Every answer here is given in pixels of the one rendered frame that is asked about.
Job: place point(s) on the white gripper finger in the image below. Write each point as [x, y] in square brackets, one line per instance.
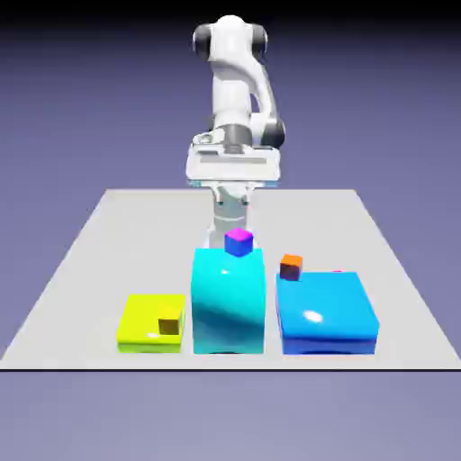
[245, 196]
[219, 197]

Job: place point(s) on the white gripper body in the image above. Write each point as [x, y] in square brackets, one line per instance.
[234, 171]

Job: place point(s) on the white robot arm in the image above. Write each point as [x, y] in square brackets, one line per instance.
[230, 90]

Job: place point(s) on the small magenta cube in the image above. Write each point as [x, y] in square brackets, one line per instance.
[238, 243]

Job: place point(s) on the small orange cube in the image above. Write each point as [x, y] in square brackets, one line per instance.
[291, 266]

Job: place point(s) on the small yellow cube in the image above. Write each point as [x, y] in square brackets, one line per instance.
[169, 324]

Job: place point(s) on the large cyan box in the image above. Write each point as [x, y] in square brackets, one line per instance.
[228, 306]

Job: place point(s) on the large blue box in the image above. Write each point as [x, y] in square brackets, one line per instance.
[324, 309]

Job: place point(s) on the large yellow box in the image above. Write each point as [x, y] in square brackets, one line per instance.
[144, 317]

